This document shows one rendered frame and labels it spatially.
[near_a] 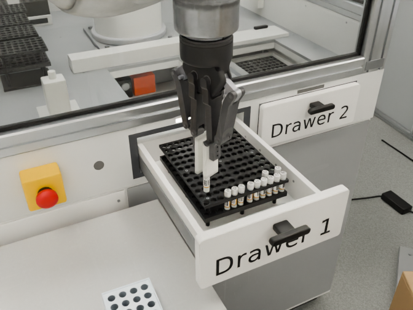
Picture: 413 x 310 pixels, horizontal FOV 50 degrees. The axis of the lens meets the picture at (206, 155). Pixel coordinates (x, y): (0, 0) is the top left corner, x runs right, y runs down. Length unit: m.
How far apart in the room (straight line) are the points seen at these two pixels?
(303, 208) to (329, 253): 0.84
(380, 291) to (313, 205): 1.19
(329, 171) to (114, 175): 0.64
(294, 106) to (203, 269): 0.51
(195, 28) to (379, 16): 0.68
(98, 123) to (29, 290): 0.33
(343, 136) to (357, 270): 0.82
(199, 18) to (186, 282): 0.48
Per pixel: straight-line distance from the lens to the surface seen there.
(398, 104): 2.96
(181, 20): 0.60
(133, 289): 0.81
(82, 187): 0.97
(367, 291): 1.92
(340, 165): 1.35
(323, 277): 1.68
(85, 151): 0.92
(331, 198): 0.79
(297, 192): 0.89
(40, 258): 0.94
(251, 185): 0.81
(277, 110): 1.06
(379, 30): 1.20
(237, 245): 0.73
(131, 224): 0.97
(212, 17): 0.58
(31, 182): 0.88
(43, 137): 0.89
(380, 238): 2.15
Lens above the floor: 1.41
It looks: 34 degrees down
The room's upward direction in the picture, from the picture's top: straight up
